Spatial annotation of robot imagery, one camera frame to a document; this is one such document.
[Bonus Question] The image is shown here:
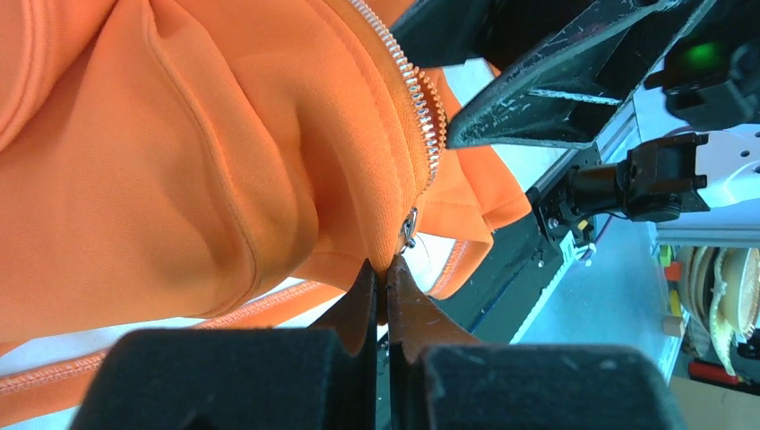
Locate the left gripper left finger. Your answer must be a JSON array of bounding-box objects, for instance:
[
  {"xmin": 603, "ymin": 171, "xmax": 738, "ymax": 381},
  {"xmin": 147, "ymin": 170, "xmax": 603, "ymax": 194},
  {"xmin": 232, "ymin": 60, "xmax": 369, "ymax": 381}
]
[{"xmin": 72, "ymin": 264, "xmax": 378, "ymax": 429}]

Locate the orange zip jacket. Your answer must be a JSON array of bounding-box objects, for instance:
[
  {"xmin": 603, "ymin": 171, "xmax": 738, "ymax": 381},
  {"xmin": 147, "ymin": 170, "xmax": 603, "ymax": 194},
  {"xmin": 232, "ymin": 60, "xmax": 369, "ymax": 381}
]
[{"xmin": 1, "ymin": 1, "xmax": 530, "ymax": 429}]

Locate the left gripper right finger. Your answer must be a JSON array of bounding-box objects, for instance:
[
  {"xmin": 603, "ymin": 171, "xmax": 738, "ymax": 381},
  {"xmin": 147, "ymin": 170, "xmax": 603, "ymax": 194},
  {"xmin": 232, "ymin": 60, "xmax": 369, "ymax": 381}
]
[{"xmin": 385, "ymin": 256, "xmax": 686, "ymax": 429}]

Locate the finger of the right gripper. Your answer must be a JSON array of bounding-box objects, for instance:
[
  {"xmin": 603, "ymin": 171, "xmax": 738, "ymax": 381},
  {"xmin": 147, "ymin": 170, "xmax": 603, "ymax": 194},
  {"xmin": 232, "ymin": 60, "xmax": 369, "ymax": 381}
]
[
  {"xmin": 447, "ymin": 0, "xmax": 713, "ymax": 150},
  {"xmin": 391, "ymin": 0, "xmax": 593, "ymax": 71}
]

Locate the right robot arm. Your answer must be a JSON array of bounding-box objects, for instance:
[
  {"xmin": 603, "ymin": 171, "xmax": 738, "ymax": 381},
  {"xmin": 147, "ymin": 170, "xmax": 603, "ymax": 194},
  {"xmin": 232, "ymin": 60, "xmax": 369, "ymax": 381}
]
[{"xmin": 392, "ymin": 1, "xmax": 759, "ymax": 245}]

